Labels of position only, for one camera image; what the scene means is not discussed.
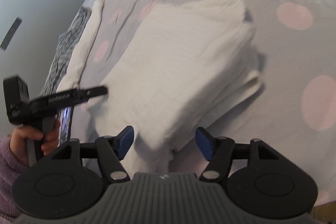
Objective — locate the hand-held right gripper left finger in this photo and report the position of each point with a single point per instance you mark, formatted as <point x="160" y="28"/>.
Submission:
<point x="126" y="140"/>

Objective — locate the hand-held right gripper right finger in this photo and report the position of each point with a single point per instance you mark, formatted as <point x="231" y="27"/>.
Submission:
<point x="204" y="141"/>

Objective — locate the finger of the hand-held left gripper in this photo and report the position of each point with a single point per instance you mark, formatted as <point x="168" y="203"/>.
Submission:
<point x="94" y="91"/>

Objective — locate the white crinkled garment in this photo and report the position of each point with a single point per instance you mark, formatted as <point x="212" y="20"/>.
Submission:
<point x="183" y="56"/>

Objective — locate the person's left hand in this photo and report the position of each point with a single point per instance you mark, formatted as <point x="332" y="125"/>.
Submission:
<point x="18" y="140"/>

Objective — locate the white crinkled cloth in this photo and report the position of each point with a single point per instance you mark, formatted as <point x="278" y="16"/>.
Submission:
<point x="81" y="56"/>

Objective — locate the black smartphone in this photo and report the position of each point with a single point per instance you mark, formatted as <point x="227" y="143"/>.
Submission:
<point x="65" y="127"/>

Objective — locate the grey checked garment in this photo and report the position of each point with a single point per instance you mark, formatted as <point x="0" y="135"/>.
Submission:
<point x="65" y="48"/>

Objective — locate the grey pink-dotted bed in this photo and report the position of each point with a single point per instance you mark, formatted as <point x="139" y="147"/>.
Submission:
<point x="288" y="56"/>

